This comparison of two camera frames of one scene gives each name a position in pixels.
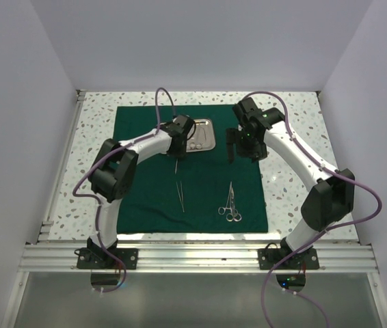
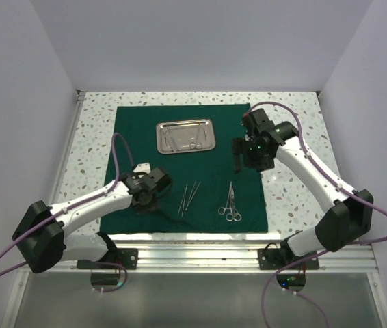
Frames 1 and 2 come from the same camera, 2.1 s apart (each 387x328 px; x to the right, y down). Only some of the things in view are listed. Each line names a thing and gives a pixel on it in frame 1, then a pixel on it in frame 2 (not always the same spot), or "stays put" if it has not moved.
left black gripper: x=181 y=152 to x=152 y=206
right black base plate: x=269 y=258 stays put
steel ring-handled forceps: x=221 y=210 stays put
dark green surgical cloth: x=200 y=193 stays put
